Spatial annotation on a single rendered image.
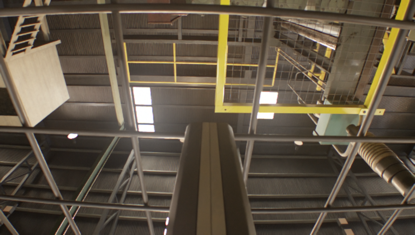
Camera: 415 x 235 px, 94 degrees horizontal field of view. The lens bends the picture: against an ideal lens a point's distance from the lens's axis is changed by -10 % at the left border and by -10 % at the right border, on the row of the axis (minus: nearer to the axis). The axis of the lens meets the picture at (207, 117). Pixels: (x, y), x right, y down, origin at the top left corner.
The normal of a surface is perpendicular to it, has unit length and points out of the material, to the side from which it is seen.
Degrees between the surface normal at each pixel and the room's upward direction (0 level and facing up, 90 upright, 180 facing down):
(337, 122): 90
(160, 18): 90
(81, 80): 90
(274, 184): 173
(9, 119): 90
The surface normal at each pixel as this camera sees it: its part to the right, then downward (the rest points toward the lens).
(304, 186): 0.03, -0.80
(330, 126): 0.00, 0.49
